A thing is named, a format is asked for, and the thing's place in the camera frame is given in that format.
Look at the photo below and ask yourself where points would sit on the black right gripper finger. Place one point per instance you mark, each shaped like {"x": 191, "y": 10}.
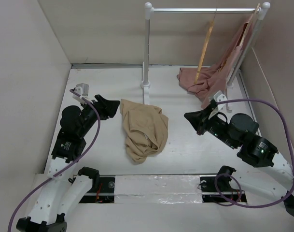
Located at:
{"x": 196, "y": 120}
{"x": 210, "y": 110}

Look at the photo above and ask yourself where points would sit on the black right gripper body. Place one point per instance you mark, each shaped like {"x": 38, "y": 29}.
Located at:
{"x": 216, "y": 126}

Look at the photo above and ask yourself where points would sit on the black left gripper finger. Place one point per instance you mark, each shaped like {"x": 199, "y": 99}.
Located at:
{"x": 101, "y": 100}
{"x": 110, "y": 108}

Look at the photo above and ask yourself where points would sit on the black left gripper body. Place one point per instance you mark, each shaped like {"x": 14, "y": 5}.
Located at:
{"x": 89, "y": 112}

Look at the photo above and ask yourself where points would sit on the beige t shirt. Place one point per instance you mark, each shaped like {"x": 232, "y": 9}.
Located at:
{"x": 146, "y": 129}

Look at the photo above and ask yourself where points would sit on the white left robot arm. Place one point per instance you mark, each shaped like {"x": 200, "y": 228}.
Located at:
{"x": 62, "y": 191}

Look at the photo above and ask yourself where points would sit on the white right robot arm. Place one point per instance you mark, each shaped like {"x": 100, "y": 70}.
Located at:
{"x": 259, "y": 153}

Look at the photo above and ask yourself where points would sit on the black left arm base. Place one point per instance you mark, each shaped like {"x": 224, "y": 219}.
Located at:
{"x": 103, "y": 193}

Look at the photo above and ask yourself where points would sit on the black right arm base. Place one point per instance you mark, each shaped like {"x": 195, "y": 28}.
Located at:
{"x": 211, "y": 195}

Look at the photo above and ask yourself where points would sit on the pink t shirt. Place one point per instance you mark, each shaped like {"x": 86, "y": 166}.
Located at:
{"x": 213, "y": 78}

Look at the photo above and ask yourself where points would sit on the wooden hanger with pink shirt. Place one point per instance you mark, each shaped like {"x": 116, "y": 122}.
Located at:
{"x": 248, "y": 25}

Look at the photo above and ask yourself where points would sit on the white clothes rack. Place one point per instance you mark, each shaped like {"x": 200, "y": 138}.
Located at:
{"x": 260, "y": 12}

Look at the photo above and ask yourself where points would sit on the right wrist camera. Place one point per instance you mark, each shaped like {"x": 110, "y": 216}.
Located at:
{"x": 215, "y": 99}

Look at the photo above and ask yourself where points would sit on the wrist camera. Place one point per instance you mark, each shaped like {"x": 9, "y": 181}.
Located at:
{"x": 82, "y": 90}
{"x": 215, "y": 99}

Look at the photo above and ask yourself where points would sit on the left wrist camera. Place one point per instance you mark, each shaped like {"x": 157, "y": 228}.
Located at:
{"x": 82, "y": 90}

